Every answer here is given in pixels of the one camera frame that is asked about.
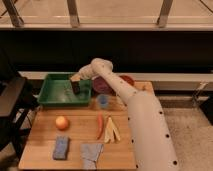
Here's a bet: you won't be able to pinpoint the dark eraser block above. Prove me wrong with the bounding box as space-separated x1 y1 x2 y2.
71 81 81 95

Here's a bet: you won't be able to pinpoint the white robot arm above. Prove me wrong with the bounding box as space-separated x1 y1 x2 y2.
70 58 180 171

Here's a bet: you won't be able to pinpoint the green plastic tray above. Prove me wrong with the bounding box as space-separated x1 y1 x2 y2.
38 73 92 107

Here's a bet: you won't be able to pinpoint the purple bowl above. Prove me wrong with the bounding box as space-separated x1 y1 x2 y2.
92 76 113 94

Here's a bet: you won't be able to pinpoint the blue plastic cup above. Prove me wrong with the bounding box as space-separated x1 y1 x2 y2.
97 94 109 109

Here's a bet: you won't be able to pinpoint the orange round fruit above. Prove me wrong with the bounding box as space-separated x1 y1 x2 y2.
55 116 69 130

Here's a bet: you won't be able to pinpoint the orange carrot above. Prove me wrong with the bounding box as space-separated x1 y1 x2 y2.
97 114 104 139

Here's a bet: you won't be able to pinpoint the red bowl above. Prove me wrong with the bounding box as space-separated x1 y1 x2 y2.
120 75 135 86

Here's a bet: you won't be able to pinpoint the black chair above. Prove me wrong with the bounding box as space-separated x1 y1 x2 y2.
0 49 39 158

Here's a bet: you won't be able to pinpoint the yellow banana peel pieces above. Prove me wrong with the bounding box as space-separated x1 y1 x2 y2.
104 117 121 143

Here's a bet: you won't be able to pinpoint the blue sponge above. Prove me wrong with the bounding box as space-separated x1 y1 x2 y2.
52 136 69 160

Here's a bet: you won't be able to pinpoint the grey folded cloth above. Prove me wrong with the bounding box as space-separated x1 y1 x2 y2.
81 143 104 170

